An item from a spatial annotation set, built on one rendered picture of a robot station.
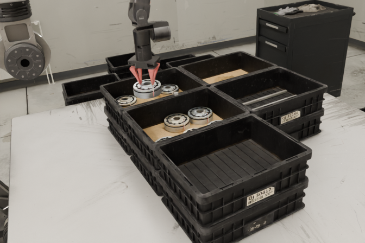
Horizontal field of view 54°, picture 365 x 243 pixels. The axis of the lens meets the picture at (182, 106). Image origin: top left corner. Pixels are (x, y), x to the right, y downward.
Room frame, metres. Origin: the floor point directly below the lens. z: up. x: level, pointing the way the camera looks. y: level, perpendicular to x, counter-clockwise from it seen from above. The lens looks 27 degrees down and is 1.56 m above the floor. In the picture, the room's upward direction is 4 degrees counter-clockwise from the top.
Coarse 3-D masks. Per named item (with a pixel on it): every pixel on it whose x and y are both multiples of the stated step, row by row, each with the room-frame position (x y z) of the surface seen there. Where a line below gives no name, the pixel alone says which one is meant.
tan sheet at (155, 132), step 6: (156, 126) 1.28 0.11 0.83; (162, 126) 1.27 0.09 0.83; (192, 126) 1.26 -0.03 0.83; (198, 126) 1.25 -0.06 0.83; (150, 132) 1.23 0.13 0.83; (156, 132) 1.23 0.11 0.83; (162, 132) 1.22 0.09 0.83; (168, 132) 1.22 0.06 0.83; (180, 132) 1.22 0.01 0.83; (156, 138) 1.18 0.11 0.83
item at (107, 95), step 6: (180, 72) 1.62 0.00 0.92; (132, 78) 1.57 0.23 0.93; (192, 78) 1.52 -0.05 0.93; (108, 84) 1.52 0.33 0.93; (204, 84) 1.44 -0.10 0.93; (102, 90) 1.46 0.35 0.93; (192, 90) 1.39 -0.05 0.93; (108, 96) 1.39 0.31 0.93; (168, 96) 1.35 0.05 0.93; (114, 102) 1.32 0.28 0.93; (144, 102) 1.31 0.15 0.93; (150, 102) 1.30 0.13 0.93; (120, 108) 1.26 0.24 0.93; (126, 108) 1.26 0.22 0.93
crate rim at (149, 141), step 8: (200, 88) 1.40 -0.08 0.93; (208, 88) 1.40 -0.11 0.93; (176, 96) 1.34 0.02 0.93; (224, 96) 1.31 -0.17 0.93; (144, 104) 1.28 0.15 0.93; (152, 104) 1.29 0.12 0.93; (232, 104) 1.24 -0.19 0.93; (248, 112) 1.16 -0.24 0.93; (128, 120) 1.17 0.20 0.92; (224, 120) 1.11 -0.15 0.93; (136, 128) 1.10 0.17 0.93; (200, 128) 1.07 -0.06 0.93; (144, 136) 1.04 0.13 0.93; (176, 136) 1.03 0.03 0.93; (152, 144) 0.99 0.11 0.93
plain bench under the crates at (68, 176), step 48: (48, 144) 1.41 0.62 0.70; (96, 144) 1.38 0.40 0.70; (336, 144) 1.25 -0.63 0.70; (48, 192) 1.07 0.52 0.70; (96, 192) 1.05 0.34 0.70; (144, 192) 1.03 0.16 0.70; (336, 192) 0.96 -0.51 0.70; (48, 240) 0.83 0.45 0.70; (96, 240) 0.82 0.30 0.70; (144, 240) 0.80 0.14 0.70; (240, 240) 0.78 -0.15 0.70; (288, 240) 0.77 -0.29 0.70; (336, 240) 0.75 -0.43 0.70
